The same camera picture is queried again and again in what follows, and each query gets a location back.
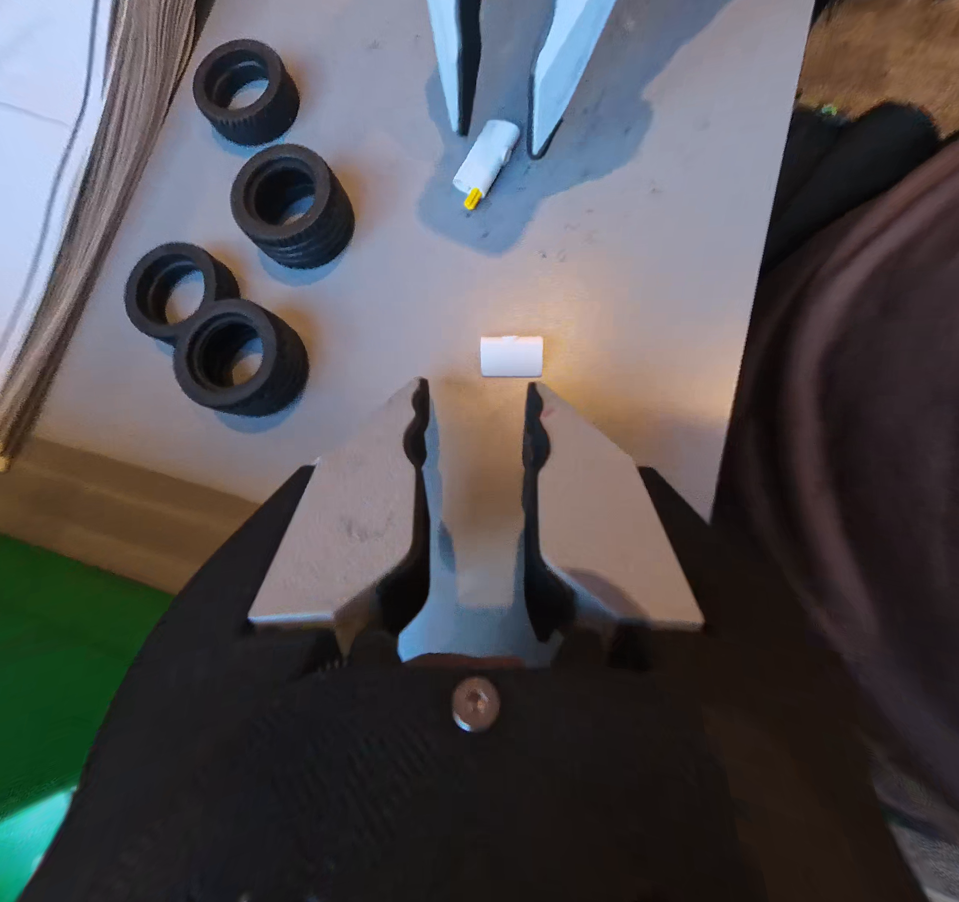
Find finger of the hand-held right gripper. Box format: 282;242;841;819
527;0;645;161
414;0;497;137

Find green box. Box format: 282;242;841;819
0;531;177;843

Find person's black pants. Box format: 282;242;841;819
764;100;945;273

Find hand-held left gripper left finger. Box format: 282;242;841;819
246;377;434;641

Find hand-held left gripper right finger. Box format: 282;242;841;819
523;382;707;644

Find person's brown shirt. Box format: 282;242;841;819
712;145;959;902

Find white instruction booklet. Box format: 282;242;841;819
0;0;241;468

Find black toy tyre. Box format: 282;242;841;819
230;143;355;271
172;298;310;417
192;38;301;147
124;242;241;341

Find white brick connector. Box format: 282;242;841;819
479;335;545;379
452;119;521;194

